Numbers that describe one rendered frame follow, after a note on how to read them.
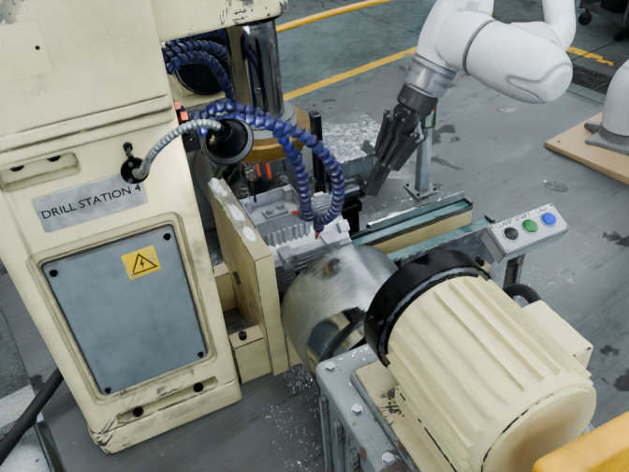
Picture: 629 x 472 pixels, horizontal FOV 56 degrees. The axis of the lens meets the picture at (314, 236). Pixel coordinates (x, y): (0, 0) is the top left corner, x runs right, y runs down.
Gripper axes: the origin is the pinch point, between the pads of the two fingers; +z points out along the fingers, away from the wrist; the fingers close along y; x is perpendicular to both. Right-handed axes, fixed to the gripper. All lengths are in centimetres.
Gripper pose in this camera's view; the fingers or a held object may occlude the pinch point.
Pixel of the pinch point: (376, 179)
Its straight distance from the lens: 125.4
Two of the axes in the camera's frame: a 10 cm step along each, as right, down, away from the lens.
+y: 4.2, 5.5, -7.2
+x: 8.1, 1.2, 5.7
